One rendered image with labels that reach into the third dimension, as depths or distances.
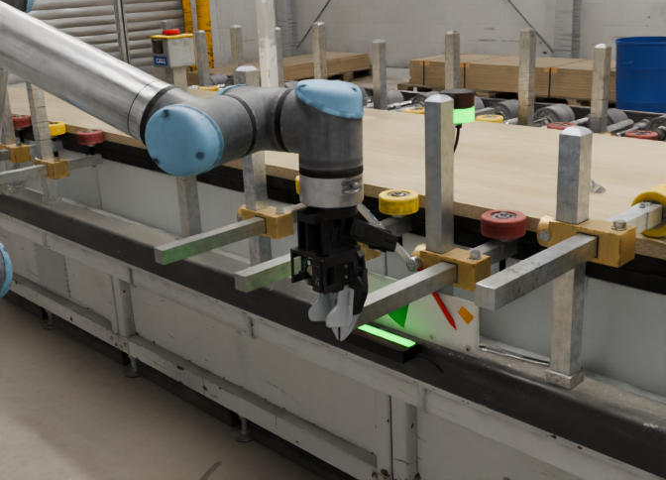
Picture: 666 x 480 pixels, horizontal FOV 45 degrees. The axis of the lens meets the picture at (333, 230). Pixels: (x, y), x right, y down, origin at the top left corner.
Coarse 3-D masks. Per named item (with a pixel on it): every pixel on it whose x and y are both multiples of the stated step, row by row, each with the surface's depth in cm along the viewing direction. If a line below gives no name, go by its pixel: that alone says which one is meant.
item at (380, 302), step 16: (496, 240) 147; (512, 240) 148; (496, 256) 145; (432, 272) 134; (448, 272) 136; (384, 288) 128; (400, 288) 128; (416, 288) 130; (432, 288) 133; (368, 304) 122; (384, 304) 125; (400, 304) 128; (368, 320) 123
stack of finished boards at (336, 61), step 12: (288, 60) 1004; (300, 60) 998; (312, 60) 992; (336, 60) 1009; (348, 60) 1025; (360, 60) 1043; (192, 72) 926; (216, 72) 915; (228, 72) 910; (288, 72) 952; (300, 72) 966; (312, 72) 981; (192, 84) 929
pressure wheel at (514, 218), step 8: (488, 216) 147; (496, 216) 148; (504, 216) 146; (512, 216) 147; (520, 216) 146; (488, 224) 145; (496, 224) 144; (504, 224) 143; (512, 224) 143; (520, 224) 144; (488, 232) 146; (496, 232) 144; (504, 232) 144; (512, 232) 144; (520, 232) 145; (504, 240) 147; (504, 264) 149
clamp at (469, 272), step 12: (420, 252) 142; (432, 252) 140; (456, 252) 140; (468, 252) 140; (432, 264) 141; (456, 264) 137; (468, 264) 135; (480, 264) 135; (468, 276) 136; (480, 276) 136; (468, 288) 136
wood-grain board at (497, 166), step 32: (96, 128) 258; (384, 128) 236; (416, 128) 234; (480, 128) 229; (512, 128) 227; (544, 128) 225; (288, 160) 201; (384, 160) 197; (416, 160) 195; (480, 160) 192; (512, 160) 191; (544, 160) 189; (608, 160) 186; (640, 160) 185; (480, 192) 164; (512, 192) 163; (544, 192) 162; (608, 192) 160
